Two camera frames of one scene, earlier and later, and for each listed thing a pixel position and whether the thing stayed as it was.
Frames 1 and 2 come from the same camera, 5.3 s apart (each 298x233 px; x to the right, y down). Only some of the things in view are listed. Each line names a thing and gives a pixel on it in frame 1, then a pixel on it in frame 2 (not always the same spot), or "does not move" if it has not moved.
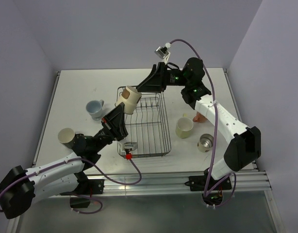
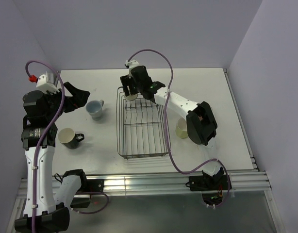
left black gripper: (113, 123) → (78, 97)
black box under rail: (79, 202) does not move
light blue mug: (94, 108) does not move
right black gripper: (156, 81) → (126, 81)
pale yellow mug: (184, 126) does not move
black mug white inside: (66, 136) does not move
